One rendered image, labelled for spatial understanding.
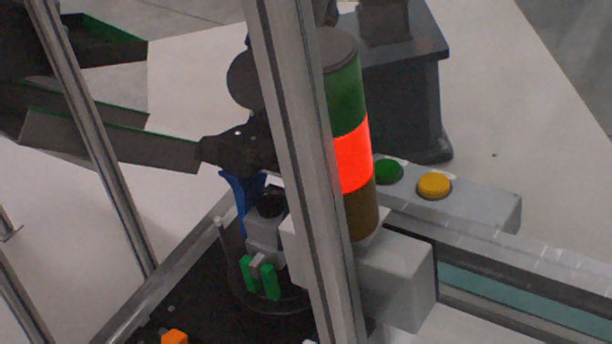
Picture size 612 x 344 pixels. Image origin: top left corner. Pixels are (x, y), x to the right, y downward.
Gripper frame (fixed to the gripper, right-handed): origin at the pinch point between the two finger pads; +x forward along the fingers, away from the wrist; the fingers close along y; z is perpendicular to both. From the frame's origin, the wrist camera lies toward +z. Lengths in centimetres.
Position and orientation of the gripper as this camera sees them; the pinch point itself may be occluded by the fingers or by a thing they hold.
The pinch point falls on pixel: (268, 214)
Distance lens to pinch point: 89.7
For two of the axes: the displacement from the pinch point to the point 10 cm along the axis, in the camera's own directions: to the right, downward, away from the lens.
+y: 8.3, 2.7, -4.9
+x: -1.9, 9.6, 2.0
